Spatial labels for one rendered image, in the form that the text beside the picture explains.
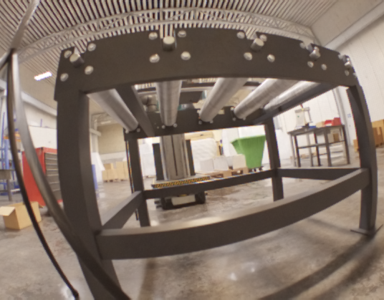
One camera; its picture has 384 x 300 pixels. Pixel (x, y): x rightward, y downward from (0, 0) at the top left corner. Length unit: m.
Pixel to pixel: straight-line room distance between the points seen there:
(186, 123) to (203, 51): 0.94
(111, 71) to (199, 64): 0.26
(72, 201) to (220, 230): 0.40
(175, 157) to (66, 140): 1.96
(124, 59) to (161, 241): 0.52
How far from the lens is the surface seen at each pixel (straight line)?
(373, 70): 11.32
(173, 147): 2.37
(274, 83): 0.97
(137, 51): 0.57
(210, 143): 4.68
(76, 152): 0.49
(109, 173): 11.03
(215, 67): 0.55
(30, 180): 2.81
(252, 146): 3.90
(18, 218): 2.28
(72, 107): 0.53
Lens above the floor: 0.50
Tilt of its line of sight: 4 degrees up
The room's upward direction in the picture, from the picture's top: 8 degrees counter-clockwise
